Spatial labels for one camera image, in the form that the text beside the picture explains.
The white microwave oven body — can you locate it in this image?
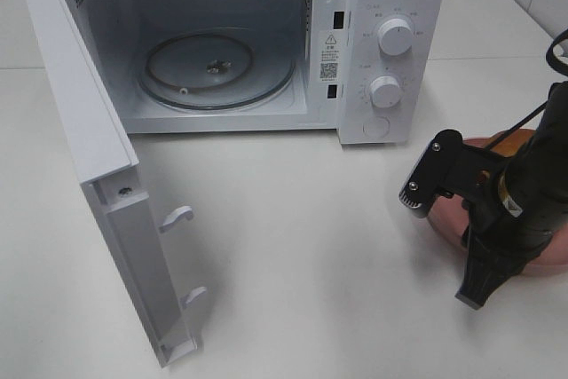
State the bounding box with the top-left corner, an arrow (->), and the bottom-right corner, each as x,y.
76,0 -> 441,145

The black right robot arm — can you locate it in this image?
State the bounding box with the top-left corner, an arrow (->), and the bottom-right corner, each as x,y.
456,83 -> 567,310

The upper white control knob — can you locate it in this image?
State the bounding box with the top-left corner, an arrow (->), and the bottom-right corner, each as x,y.
377,16 -> 414,56

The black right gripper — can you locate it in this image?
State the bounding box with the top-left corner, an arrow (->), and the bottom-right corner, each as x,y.
455,174 -> 555,308

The glass microwave turntable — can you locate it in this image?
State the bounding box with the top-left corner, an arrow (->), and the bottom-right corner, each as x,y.
138,28 -> 297,111

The burger with sesame-free bun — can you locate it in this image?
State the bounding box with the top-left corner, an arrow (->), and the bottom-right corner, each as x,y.
476,129 -> 535,189

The round door release button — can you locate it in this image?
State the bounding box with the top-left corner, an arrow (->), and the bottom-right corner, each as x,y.
362,117 -> 391,139

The white microwave door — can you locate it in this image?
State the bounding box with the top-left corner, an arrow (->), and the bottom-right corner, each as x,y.
26,0 -> 206,367

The warning label with QR code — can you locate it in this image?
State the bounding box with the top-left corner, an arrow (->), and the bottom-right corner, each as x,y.
318,29 -> 344,83

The white timer knob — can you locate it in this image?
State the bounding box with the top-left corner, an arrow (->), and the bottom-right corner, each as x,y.
369,75 -> 402,108

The pink round plate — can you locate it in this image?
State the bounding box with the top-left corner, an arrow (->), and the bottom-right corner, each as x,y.
425,135 -> 568,279

